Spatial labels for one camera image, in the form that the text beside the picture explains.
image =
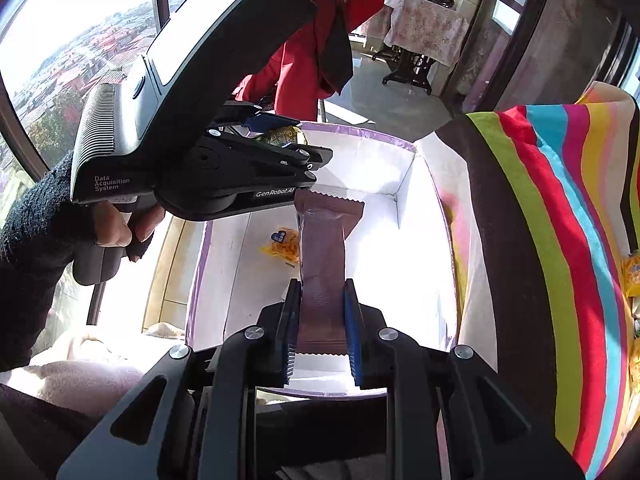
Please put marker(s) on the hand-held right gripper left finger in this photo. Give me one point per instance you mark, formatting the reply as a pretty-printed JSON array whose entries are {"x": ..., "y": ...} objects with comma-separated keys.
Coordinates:
[{"x": 292, "y": 332}]

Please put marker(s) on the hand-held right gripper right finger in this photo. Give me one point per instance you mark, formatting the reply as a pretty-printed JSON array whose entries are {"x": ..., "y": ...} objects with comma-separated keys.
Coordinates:
[{"x": 352, "y": 332}]

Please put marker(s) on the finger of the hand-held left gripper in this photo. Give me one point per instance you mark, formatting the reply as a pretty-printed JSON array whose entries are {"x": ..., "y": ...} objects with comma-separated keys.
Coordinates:
[
  {"x": 256, "y": 121},
  {"x": 280, "y": 157}
]

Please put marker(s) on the gold snack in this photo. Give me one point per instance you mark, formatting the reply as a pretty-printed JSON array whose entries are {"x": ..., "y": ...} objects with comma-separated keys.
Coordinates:
[{"x": 282, "y": 136}]

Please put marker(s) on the white box with purple rim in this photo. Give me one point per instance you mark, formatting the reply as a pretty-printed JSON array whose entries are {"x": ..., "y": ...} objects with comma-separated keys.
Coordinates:
[{"x": 240, "y": 285}]

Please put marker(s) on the brown snack packet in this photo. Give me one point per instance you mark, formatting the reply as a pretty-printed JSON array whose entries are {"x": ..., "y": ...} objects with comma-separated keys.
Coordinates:
[{"x": 322, "y": 260}]

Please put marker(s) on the person's left forearm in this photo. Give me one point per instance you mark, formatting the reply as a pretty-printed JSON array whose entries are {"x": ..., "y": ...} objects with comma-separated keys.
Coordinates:
[{"x": 35, "y": 245}]

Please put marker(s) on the person's left hand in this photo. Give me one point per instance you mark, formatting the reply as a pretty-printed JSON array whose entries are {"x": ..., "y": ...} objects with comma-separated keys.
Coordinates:
[{"x": 117, "y": 227}]

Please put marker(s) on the red jacket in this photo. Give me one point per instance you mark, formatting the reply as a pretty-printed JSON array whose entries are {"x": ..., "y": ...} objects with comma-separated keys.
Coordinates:
[{"x": 300, "y": 70}]

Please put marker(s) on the small yellow snack packet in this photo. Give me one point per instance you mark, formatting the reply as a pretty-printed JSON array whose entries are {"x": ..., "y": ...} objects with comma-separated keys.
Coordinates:
[{"x": 285, "y": 251}]

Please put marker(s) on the black iron table base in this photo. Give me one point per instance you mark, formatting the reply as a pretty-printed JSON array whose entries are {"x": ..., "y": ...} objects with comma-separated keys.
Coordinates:
[{"x": 410, "y": 72}]

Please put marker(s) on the floral tablecloth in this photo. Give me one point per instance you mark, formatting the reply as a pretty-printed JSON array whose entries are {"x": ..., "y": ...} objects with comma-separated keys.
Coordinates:
[{"x": 425, "y": 25}]

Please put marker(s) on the rainbow striped cloth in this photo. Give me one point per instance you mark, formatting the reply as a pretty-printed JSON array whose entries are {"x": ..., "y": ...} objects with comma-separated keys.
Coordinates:
[{"x": 550, "y": 260}]

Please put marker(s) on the pink fleece blanket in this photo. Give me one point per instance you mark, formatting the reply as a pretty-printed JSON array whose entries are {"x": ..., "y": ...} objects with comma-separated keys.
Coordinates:
[{"x": 85, "y": 375}]

